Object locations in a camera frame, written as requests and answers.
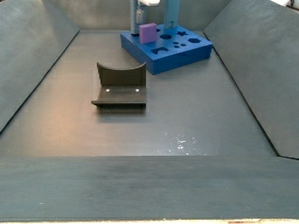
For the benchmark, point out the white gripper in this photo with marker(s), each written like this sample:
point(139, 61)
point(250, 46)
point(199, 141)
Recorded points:
point(150, 2)

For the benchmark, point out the light blue rectangular block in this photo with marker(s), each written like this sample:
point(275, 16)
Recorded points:
point(134, 4)

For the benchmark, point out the blue shape sorter board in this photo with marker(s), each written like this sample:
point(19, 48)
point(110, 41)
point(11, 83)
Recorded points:
point(176, 48)

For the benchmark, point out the purple rectangular block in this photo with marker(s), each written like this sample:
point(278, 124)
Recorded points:
point(147, 33)

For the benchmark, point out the light blue rounded block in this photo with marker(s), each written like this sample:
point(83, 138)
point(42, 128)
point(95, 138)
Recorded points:
point(171, 13)

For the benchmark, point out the black curved holder stand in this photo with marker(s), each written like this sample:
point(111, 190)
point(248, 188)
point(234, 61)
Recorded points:
point(122, 86)

